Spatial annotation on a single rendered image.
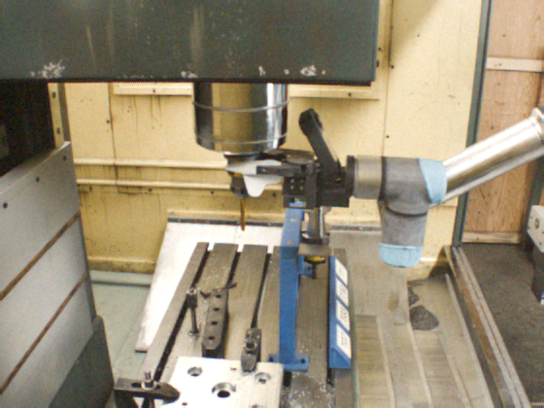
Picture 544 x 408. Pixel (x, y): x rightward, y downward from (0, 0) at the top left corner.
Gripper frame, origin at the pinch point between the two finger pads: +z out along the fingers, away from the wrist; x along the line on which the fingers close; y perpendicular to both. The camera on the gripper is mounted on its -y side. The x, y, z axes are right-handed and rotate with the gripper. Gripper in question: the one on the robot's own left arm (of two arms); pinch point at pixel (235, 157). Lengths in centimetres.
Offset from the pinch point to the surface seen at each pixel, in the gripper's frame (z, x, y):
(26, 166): 43.3, 6.9, 6.3
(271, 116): -6.5, -5.8, -9.1
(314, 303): -16, 43, 56
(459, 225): -68, 100, 56
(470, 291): -67, 69, 65
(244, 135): -2.6, -7.9, -6.4
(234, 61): -1.8, -12.5, -18.4
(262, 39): -5.6, -12.5, -21.6
